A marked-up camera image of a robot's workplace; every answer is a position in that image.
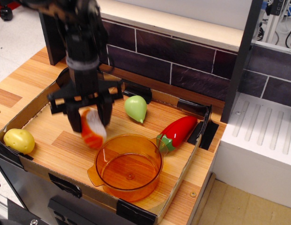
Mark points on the light wooden shelf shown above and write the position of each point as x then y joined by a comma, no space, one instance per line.
173,25

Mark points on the white ridged drainboard sink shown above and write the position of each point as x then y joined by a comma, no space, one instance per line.
254,154

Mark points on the orange transparent plastic pot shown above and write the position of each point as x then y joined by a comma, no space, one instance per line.
128,166

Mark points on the green toy pear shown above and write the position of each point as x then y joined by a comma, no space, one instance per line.
136,108

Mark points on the orange white toy sushi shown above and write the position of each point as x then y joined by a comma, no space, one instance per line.
93,132

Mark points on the cardboard fence with black tape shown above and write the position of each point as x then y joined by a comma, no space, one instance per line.
53,178

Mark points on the yellow toy potato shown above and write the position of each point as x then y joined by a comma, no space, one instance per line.
20,140

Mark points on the dark grey vertical post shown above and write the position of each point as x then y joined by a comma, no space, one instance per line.
242,60

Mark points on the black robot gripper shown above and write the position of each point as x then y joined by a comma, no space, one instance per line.
78,88

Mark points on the red toy chili pepper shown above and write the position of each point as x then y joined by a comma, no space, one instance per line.
172,136

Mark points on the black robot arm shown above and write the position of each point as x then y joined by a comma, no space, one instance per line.
85,39

